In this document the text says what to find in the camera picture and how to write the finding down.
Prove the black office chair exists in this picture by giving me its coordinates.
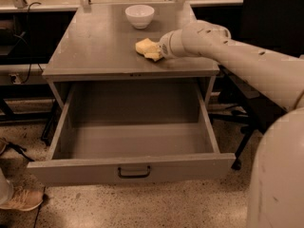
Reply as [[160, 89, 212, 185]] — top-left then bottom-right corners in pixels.
[[196, 0, 304, 156]]

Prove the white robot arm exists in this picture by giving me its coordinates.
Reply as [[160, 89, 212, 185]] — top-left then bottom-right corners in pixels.
[[160, 21, 304, 228]]

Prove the grey trouser leg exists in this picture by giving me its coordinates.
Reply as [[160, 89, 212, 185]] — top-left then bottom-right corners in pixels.
[[0, 169, 14, 205]]

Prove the black tripod leg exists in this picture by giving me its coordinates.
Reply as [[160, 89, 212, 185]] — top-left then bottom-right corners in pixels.
[[0, 138, 32, 162]]

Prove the yellow sponge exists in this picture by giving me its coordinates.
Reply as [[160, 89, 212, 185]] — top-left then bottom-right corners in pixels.
[[135, 38, 162, 62]]

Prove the wall power outlet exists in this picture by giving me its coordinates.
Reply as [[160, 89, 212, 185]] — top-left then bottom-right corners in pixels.
[[10, 74, 21, 85]]

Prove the white ceramic bowl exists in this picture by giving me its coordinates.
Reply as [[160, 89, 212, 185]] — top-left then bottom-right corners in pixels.
[[124, 5, 155, 29]]

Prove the black cable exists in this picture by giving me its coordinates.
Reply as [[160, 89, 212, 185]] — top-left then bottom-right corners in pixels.
[[12, 2, 46, 86]]

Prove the grey open top drawer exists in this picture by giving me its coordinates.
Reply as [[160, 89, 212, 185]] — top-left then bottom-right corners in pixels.
[[28, 79, 235, 186]]

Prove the black drawer handle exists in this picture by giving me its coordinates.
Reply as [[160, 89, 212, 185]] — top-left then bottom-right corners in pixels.
[[117, 166, 151, 179]]

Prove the grey metal cabinet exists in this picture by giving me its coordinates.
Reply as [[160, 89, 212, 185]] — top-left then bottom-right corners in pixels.
[[43, 3, 219, 108]]

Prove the tan sneaker shoe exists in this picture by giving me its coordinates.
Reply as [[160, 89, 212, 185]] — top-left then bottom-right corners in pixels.
[[0, 187, 44, 212]]

